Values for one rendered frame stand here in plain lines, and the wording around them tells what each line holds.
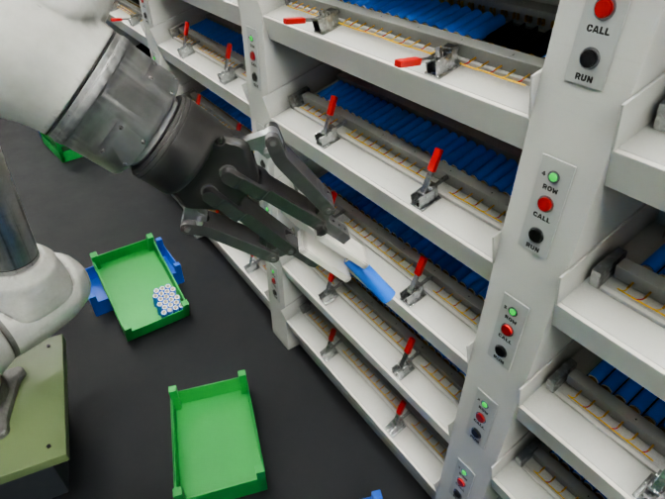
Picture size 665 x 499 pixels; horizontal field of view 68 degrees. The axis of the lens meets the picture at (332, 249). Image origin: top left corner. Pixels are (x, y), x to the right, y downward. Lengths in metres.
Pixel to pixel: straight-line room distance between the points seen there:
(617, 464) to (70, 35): 0.75
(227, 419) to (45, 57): 1.15
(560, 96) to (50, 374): 1.17
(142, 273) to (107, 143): 1.40
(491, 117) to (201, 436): 1.06
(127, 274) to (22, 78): 1.44
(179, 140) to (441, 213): 0.47
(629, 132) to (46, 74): 0.49
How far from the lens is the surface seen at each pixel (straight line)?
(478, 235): 0.73
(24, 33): 0.37
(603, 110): 0.55
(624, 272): 0.68
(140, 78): 0.38
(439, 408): 1.01
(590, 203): 0.58
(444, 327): 0.87
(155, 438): 1.42
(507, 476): 0.97
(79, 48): 0.38
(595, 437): 0.80
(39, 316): 1.21
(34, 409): 1.29
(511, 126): 0.62
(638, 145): 0.57
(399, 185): 0.83
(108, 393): 1.56
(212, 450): 1.36
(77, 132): 0.39
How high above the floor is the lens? 1.14
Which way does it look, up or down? 37 degrees down
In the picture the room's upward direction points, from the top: straight up
